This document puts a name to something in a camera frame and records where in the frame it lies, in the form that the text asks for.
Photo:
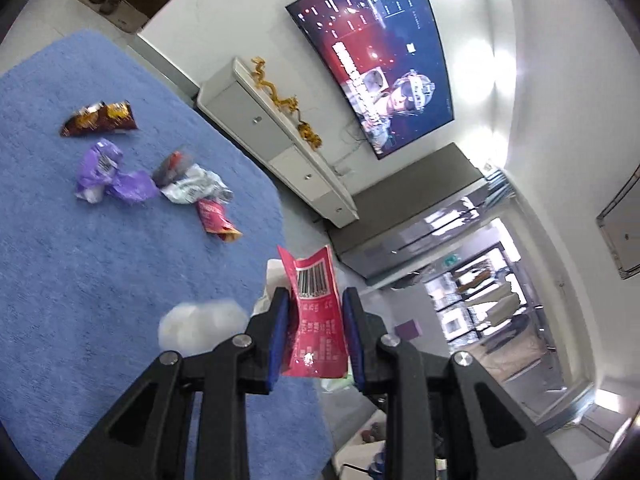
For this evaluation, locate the purple box on floor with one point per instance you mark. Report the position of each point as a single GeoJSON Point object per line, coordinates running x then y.
{"type": "Point", "coordinates": [409, 330]}

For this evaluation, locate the golden dragon figurine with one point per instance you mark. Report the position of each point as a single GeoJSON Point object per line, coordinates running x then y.
{"type": "Point", "coordinates": [288, 106]}

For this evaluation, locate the pink barcode wrapper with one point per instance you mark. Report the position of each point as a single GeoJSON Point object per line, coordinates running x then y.
{"type": "Point", "coordinates": [316, 344]}

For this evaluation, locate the wall mounted curved television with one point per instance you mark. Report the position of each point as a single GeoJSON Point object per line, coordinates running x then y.
{"type": "Point", "coordinates": [387, 57]}

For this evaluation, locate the brown door mat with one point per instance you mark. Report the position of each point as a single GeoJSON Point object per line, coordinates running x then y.
{"type": "Point", "coordinates": [122, 15]}

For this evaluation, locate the brown snack chip bag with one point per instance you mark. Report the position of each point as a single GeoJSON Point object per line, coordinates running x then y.
{"type": "Point", "coordinates": [99, 118]}

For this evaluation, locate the white TV console cabinet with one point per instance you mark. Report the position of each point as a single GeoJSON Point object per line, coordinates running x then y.
{"type": "Point", "coordinates": [232, 100]}

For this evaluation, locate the white wrapper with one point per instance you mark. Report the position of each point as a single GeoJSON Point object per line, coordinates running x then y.
{"type": "Point", "coordinates": [197, 184]}

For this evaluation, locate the grey transparent red wrapper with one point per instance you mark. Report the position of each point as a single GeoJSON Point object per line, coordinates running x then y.
{"type": "Point", "coordinates": [172, 168]}

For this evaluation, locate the pink orange snack bag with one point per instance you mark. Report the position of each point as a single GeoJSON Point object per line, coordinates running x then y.
{"type": "Point", "coordinates": [214, 221]}

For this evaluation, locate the blue fluffy bed cover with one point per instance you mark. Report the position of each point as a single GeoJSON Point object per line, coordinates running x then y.
{"type": "Point", "coordinates": [83, 287]}

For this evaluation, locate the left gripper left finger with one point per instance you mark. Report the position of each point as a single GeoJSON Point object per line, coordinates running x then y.
{"type": "Point", "coordinates": [186, 417]}

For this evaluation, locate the clear plastic bag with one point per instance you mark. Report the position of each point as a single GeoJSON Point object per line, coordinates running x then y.
{"type": "Point", "coordinates": [192, 329]}

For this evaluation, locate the purple wrapper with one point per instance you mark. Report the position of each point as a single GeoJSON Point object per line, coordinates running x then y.
{"type": "Point", "coordinates": [100, 174]}

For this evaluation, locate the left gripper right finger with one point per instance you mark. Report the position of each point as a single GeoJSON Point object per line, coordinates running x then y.
{"type": "Point", "coordinates": [441, 408]}

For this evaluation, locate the grey refrigerator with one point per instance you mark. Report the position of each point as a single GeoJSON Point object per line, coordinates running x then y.
{"type": "Point", "coordinates": [410, 213]}

